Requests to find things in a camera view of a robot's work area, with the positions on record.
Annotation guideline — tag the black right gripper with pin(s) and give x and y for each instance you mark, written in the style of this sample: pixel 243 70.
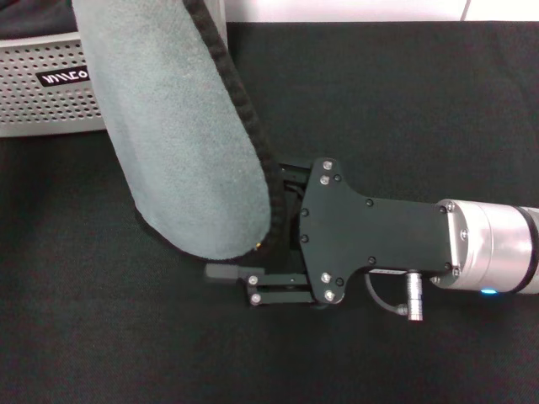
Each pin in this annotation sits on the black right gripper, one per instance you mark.
pixel 358 235

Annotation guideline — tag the green towel with black trim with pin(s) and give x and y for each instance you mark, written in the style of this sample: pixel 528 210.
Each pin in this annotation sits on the green towel with black trim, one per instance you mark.
pixel 168 126

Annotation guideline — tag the black tablecloth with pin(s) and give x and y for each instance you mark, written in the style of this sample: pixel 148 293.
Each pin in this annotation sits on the black tablecloth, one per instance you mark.
pixel 379 105

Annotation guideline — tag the grey perforated storage box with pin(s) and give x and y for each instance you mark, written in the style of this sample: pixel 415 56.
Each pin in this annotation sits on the grey perforated storage box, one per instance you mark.
pixel 42 109

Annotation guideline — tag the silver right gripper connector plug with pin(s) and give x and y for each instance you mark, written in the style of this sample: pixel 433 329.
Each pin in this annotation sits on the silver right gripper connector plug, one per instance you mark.
pixel 414 294

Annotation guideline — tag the dark cloth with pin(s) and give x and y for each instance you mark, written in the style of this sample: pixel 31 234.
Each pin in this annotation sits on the dark cloth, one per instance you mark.
pixel 33 17

